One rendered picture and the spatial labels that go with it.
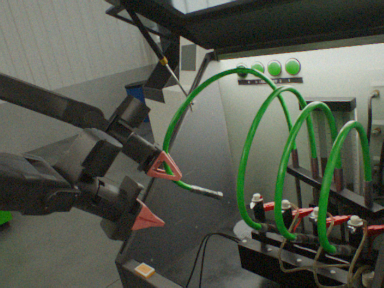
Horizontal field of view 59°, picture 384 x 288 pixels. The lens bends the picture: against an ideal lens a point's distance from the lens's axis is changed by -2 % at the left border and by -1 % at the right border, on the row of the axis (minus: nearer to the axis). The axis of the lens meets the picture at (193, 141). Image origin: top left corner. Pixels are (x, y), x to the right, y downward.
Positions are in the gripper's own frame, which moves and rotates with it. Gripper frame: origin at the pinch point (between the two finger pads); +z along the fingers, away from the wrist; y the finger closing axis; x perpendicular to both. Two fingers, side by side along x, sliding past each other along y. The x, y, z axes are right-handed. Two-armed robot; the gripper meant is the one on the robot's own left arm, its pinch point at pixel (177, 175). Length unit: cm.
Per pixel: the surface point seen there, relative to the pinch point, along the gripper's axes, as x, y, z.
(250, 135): -17.5, -15.5, 5.9
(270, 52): -41.6, 16.0, 3.4
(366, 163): -26.5, -13.8, 29.8
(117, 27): -79, 679, -225
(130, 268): 30.3, 7.9, 4.6
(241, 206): -4.9, -17.0, 12.3
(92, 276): 124, 156, 6
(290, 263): 1.2, -7.2, 32.7
